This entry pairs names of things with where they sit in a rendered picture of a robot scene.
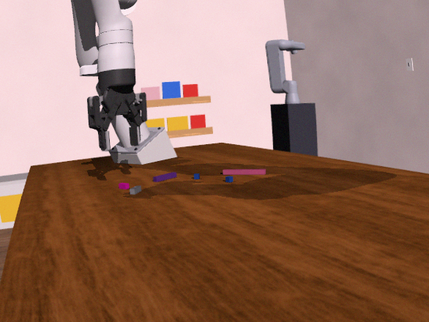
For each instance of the pink rod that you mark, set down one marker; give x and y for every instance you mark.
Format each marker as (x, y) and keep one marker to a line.
(244, 171)

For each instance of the purple rod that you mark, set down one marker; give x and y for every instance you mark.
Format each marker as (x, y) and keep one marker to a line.
(164, 177)

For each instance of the small magenta block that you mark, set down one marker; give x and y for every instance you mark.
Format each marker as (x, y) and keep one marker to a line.
(124, 186)

